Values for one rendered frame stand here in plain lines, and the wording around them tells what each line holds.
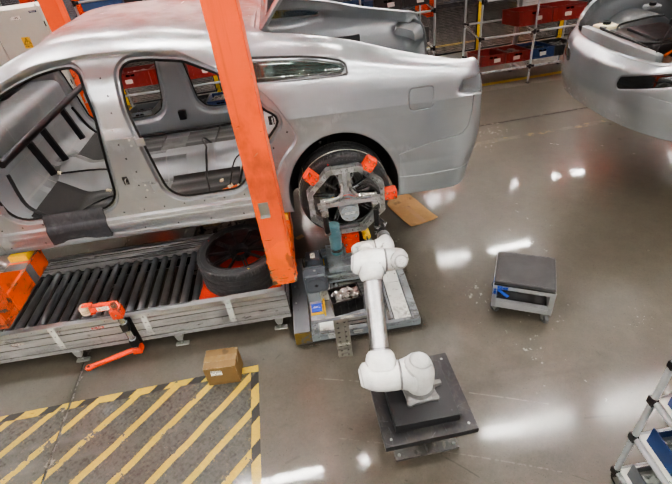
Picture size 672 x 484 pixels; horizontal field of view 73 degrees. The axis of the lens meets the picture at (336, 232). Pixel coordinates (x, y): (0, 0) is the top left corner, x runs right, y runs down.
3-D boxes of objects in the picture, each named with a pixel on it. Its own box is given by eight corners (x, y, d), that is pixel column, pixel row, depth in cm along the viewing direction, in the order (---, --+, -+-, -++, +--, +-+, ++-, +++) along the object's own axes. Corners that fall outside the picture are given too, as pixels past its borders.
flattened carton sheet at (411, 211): (406, 192, 477) (407, 190, 475) (437, 217, 436) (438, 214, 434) (382, 201, 469) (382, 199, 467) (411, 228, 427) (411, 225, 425)
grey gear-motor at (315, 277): (327, 270, 380) (321, 237, 359) (332, 306, 346) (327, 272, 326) (305, 274, 380) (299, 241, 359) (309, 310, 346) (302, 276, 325)
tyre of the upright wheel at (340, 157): (367, 222, 372) (396, 151, 336) (372, 239, 353) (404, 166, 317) (288, 207, 354) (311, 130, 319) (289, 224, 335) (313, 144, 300)
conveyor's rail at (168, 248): (287, 241, 403) (282, 221, 390) (287, 245, 399) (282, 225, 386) (7, 285, 396) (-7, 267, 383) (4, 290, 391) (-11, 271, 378)
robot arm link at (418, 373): (436, 395, 240) (439, 370, 227) (402, 398, 240) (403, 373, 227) (429, 369, 253) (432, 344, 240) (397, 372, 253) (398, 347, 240)
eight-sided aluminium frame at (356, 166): (384, 222, 342) (381, 157, 309) (386, 227, 336) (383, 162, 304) (313, 233, 340) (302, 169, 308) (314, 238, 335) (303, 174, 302)
